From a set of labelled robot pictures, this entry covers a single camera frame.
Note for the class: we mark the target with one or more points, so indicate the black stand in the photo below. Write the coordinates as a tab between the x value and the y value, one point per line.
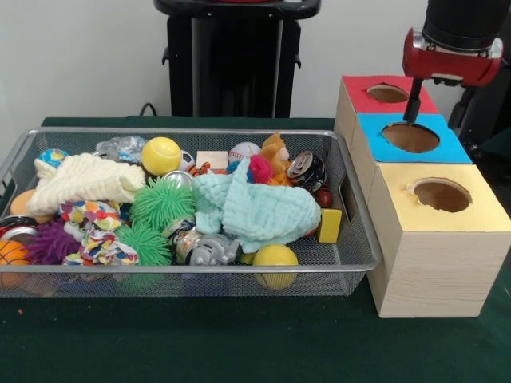
493	107

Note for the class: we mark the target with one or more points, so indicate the shallow mesh bin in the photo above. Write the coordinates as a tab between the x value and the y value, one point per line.
199	285

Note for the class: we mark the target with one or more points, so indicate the green spiky rubber ball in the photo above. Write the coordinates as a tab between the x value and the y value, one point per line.
145	245
161	203

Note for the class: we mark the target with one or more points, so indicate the small orange basketball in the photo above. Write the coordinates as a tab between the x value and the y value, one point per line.
14	253

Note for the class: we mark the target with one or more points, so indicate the dark green table cloth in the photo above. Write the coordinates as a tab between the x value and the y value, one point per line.
501	143
239	343

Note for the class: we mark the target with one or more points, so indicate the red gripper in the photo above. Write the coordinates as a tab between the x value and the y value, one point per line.
451	65

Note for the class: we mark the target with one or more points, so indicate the colourful patterned cloth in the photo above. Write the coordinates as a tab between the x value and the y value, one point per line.
100	239

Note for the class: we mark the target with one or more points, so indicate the wooden box with three holes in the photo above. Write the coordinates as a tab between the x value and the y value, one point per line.
439	271

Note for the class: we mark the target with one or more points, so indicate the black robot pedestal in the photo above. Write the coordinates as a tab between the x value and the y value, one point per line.
239	60

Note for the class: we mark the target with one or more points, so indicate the smooth yellow ball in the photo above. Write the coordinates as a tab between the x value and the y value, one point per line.
275	255

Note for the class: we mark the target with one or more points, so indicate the yellow tennis ball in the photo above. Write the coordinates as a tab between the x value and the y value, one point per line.
161	155

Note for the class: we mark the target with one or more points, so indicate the purple spiky rubber ball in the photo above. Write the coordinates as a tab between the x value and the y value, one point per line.
50	243

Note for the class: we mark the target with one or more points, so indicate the mint muslin cloth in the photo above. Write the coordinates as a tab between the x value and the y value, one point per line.
259	207

